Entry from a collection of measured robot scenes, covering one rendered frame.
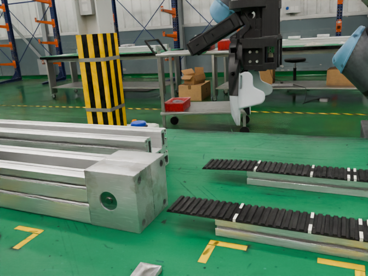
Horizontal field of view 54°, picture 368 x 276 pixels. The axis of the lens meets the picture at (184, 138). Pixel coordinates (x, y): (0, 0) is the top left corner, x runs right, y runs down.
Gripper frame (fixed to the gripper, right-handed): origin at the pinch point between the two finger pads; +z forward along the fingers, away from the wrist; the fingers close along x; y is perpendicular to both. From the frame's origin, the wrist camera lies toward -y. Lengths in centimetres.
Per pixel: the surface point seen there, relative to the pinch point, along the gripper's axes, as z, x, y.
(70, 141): 6.2, -3.9, -37.4
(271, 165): 10.1, 0.8, 5.9
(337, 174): 9.9, -1.6, 17.4
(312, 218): 9.9, -18.4, 14.4
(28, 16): -81, 759, -777
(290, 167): 9.9, -0.2, 9.5
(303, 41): 9, 486, -25
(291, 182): 12.2, -1.4, 9.7
